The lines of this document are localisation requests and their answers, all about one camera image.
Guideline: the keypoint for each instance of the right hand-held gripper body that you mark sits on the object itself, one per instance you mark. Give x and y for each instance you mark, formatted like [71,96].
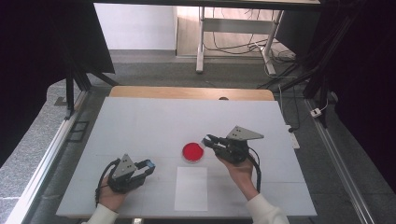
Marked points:
[239,133]

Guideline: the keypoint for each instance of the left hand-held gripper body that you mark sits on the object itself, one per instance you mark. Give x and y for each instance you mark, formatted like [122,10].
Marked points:
[124,169]

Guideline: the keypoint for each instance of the blue stamp cap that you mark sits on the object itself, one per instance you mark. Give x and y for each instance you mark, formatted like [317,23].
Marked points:
[151,163]

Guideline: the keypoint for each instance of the round red ink pad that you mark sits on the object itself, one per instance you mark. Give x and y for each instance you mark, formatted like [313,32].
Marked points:
[193,151]

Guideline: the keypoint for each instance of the white paper sheet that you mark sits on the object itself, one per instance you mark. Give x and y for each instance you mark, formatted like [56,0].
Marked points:
[190,189]

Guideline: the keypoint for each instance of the person's left hand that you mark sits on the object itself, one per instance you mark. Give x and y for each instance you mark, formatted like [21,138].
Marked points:
[110,199]

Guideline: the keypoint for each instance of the person's right hand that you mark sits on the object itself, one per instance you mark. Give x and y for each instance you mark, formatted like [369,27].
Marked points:
[243,175]

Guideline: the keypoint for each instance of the white power strip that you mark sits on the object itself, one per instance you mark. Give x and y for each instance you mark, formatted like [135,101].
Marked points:
[293,138]

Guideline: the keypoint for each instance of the small white adapter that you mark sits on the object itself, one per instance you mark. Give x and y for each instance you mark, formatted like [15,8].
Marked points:
[316,112]

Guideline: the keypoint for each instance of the black metal stand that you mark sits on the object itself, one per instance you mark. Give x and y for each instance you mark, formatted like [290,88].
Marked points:
[70,90]
[316,74]

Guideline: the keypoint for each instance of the black curtain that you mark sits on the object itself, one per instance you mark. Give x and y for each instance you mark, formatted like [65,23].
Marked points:
[364,77]
[31,62]

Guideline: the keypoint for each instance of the aluminium rail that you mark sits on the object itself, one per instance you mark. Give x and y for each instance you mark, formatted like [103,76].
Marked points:
[46,161]
[339,168]

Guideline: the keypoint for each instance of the white metal desk frame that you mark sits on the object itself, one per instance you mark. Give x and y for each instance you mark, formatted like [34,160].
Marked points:
[236,25]

